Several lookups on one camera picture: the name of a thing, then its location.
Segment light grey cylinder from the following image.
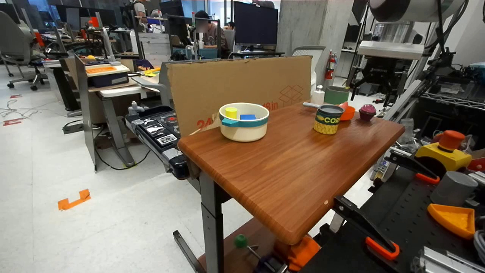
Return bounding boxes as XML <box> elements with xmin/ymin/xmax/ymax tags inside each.
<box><xmin>435</xmin><ymin>169</ymin><xmax>479</xmax><ymax>206</ymax></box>

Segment black monitor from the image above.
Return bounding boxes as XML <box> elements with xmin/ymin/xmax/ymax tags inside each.
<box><xmin>231</xmin><ymin>0</ymin><xmax>278</xmax><ymax>50</ymax></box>

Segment yellow corn can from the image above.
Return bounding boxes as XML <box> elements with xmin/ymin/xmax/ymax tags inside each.
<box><xmin>312</xmin><ymin>104</ymin><xmax>345</xmax><ymax>136</ymax></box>

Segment red fire extinguisher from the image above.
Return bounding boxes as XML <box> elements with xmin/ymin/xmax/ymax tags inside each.
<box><xmin>322</xmin><ymin>50</ymin><xmax>338</xmax><ymax>81</ymax></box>

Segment orange floor tape marker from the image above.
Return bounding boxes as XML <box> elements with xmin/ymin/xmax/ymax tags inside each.
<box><xmin>56</xmin><ymin>188</ymin><xmax>92</xmax><ymax>212</ymax></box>

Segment orange plastic wedge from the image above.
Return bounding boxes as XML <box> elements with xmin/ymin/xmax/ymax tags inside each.
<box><xmin>425</xmin><ymin>201</ymin><xmax>477</xmax><ymax>239</ymax></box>

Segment aluminium extrusion rail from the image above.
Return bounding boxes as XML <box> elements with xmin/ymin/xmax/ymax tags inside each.
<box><xmin>410</xmin><ymin>245</ymin><xmax>485</xmax><ymax>273</ymax></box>

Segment white shaker bottle grey cap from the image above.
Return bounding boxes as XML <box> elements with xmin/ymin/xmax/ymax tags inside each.
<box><xmin>310</xmin><ymin>83</ymin><xmax>325</xmax><ymax>106</ymax></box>

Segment green knob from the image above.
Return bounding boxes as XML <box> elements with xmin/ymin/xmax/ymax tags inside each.
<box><xmin>233</xmin><ymin>233</ymin><xmax>250</xmax><ymax>250</ymax></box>

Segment wooden table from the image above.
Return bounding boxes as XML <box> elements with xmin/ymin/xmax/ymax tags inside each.
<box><xmin>171</xmin><ymin>100</ymin><xmax>406</xmax><ymax>273</ymax></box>

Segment orange topped device box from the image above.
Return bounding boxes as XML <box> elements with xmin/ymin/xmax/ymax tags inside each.
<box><xmin>83</xmin><ymin>60</ymin><xmax>131</xmax><ymax>87</ymax></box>

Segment orange plastic bracket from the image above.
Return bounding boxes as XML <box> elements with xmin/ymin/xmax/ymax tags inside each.
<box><xmin>286</xmin><ymin>233</ymin><xmax>322</xmax><ymax>271</ymax></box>

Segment white panel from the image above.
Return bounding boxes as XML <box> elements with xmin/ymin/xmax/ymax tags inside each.
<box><xmin>274</xmin><ymin>0</ymin><xmax>327</xmax><ymax>57</ymax></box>

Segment cream pot teal handles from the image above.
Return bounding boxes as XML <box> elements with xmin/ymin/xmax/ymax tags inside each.
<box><xmin>216</xmin><ymin>101</ymin><xmax>271</xmax><ymax>144</ymax></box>

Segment black metal equipment frame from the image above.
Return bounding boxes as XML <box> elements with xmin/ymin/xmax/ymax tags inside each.
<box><xmin>413</xmin><ymin>24</ymin><xmax>485</xmax><ymax>148</ymax></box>

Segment black perforated breadboard table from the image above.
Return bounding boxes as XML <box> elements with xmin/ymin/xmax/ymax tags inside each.
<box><xmin>301</xmin><ymin>160</ymin><xmax>485</xmax><ymax>273</ymax></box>

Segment yellow toy block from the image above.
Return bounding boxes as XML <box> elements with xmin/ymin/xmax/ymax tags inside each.
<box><xmin>222</xmin><ymin>104</ymin><xmax>239</xmax><ymax>121</ymax></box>

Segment brown cardboard board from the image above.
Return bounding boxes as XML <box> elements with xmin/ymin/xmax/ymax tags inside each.
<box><xmin>165</xmin><ymin>54</ymin><xmax>313</xmax><ymax>139</ymax></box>

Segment yellow emergency stop button box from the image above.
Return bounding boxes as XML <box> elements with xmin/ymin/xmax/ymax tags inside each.
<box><xmin>413</xmin><ymin>128</ymin><xmax>474</xmax><ymax>171</ymax></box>

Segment pink frosted toy donut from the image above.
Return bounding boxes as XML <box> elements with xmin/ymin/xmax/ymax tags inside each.
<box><xmin>357</xmin><ymin>103</ymin><xmax>377</xmax><ymax>122</ymax></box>

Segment green plastic container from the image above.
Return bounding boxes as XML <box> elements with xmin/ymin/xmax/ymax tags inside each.
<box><xmin>322</xmin><ymin>84</ymin><xmax>351</xmax><ymax>106</ymax></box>

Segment grey desk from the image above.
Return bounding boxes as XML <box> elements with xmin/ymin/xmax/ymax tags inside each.
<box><xmin>74</xmin><ymin>54</ymin><xmax>142</xmax><ymax>171</ymax></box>

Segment grey wrist camera bar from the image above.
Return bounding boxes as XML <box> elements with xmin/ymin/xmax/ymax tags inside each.
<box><xmin>356</xmin><ymin>39</ymin><xmax>427</xmax><ymax>62</ymax></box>

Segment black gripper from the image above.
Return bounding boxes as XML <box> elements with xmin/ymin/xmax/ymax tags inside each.
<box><xmin>348</xmin><ymin>57</ymin><xmax>404</xmax><ymax>101</ymax></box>

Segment grey round plastic lid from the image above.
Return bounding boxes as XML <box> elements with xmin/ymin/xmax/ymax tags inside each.
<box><xmin>316</xmin><ymin>104</ymin><xmax>345</xmax><ymax>115</ymax></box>

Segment black equipment tray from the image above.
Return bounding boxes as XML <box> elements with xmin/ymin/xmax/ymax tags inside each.
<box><xmin>122</xmin><ymin>103</ymin><xmax>191</xmax><ymax>180</ymax></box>

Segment grey swivel chair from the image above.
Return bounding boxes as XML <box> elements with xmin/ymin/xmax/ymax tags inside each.
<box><xmin>0</xmin><ymin>9</ymin><xmax>50</xmax><ymax>91</ymax></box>

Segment black clamp orange handle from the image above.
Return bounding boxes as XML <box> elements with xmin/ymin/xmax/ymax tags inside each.
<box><xmin>385</xmin><ymin>150</ymin><xmax>442</xmax><ymax>186</ymax></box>
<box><xmin>330</xmin><ymin>195</ymin><xmax>401</xmax><ymax>263</ymax></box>

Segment seated person dark hair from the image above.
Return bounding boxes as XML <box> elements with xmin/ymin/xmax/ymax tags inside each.
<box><xmin>194</xmin><ymin>9</ymin><xmax>228</xmax><ymax>57</ymax></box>

